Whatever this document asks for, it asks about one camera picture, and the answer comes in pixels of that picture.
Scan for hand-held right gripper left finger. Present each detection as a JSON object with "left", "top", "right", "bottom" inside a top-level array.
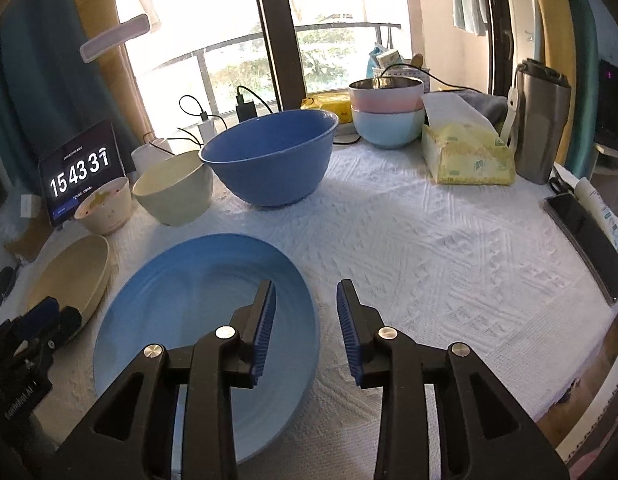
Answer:
[{"left": 46, "top": 279, "right": 278, "bottom": 480}]

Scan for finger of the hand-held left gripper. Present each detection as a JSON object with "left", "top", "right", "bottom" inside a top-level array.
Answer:
[
  {"left": 58, "top": 305, "right": 85, "bottom": 349},
  {"left": 12, "top": 297, "right": 59, "bottom": 342}
]

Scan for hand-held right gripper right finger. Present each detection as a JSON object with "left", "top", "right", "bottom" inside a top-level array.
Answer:
[{"left": 335, "top": 279, "right": 572, "bottom": 480}]

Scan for beige plate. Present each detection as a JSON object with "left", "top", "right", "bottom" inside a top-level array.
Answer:
[{"left": 26, "top": 234, "right": 112, "bottom": 338}]

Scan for blue plate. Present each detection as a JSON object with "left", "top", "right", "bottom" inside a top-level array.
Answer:
[
  {"left": 93, "top": 232, "right": 321, "bottom": 466},
  {"left": 198, "top": 109, "right": 340, "bottom": 207}
]

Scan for pink strawberry print bowl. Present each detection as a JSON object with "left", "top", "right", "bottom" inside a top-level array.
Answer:
[{"left": 73, "top": 176, "right": 135, "bottom": 236}]

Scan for cream bowl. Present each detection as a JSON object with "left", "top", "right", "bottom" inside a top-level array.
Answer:
[{"left": 132, "top": 150, "right": 215, "bottom": 226}]

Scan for brown cardboard piece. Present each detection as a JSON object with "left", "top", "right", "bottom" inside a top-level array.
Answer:
[{"left": 3, "top": 227, "right": 46, "bottom": 262}]

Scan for white textured tablecloth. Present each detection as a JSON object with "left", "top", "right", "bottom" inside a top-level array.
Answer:
[{"left": 19, "top": 132, "right": 618, "bottom": 480}]

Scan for tablet with clock display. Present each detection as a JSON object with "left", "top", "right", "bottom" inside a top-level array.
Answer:
[{"left": 38, "top": 120, "right": 127, "bottom": 227}]

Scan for white round appliance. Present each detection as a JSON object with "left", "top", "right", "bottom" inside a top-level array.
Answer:
[{"left": 131, "top": 137, "right": 176, "bottom": 181}]

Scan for light blue bowl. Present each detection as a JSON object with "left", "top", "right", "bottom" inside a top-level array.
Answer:
[{"left": 351, "top": 106, "right": 426, "bottom": 151}]

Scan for white charger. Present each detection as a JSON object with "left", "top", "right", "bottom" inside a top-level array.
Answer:
[{"left": 199, "top": 120, "right": 223, "bottom": 148}]

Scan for yellow tissue pack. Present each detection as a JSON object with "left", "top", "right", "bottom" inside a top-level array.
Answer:
[{"left": 421, "top": 92, "right": 517, "bottom": 186}]

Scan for yellow packet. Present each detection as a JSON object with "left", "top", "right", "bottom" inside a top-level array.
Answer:
[{"left": 300, "top": 94, "right": 353, "bottom": 124}]

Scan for teal curtain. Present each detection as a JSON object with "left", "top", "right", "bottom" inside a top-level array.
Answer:
[
  {"left": 0, "top": 0, "right": 155, "bottom": 211},
  {"left": 561, "top": 0, "right": 602, "bottom": 176}
]

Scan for pink metal bowl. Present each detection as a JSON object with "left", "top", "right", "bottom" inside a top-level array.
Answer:
[{"left": 348, "top": 78, "right": 425, "bottom": 114}]

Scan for black phone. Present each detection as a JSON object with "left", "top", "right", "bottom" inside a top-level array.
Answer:
[{"left": 543, "top": 192, "right": 618, "bottom": 307}]

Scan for black scissors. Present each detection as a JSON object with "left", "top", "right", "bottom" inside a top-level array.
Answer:
[{"left": 549, "top": 172, "right": 580, "bottom": 197}]

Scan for grey cloth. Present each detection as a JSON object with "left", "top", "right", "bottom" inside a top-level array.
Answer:
[{"left": 439, "top": 89, "right": 508, "bottom": 126}]

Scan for white pegboard basket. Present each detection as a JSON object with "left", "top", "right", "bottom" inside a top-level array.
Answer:
[{"left": 369, "top": 62, "right": 431, "bottom": 86}]

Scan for blue bag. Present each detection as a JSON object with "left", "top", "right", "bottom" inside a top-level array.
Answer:
[{"left": 366, "top": 45, "right": 390, "bottom": 81}]

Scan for white lotion tube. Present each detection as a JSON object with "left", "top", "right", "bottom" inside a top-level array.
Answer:
[{"left": 574, "top": 177, "right": 618, "bottom": 252}]

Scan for balcony railing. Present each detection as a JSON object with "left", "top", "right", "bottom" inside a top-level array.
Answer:
[{"left": 133, "top": 22, "right": 404, "bottom": 117}]

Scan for dark monitor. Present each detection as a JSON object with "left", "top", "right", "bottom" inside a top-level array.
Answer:
[{"left": 594, "top": 59, "right": 618, "bottom": 156}]

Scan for black round plug with cable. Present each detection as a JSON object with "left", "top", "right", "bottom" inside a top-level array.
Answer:
[{"left": 0, "top": 266, "right": 21, "bottom": 333}]

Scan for black cable of white appliance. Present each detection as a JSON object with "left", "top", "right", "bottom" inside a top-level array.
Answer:
[{"left": 164, "top": 127, "right": 205, "bottom": 150}]

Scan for black cable of white charger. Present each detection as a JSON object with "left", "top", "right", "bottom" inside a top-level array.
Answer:
[{"left": 178, "top": 94, "right": 225, "bottom": 133}]

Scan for black cable over basket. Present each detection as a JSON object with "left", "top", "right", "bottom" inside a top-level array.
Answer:
[{"left": 376, "top": 63, "right": 490, "bottom": 96}]

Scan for dark window frame post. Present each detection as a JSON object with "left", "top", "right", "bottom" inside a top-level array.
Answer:
[{"left": 248, "top": 0, "right": 311, "bottom": 112}]

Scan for dark sliding door frame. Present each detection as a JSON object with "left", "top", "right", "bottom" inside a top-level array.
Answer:
[{"left": 480, "top": 0, "right": 520, "bottom": 97}]

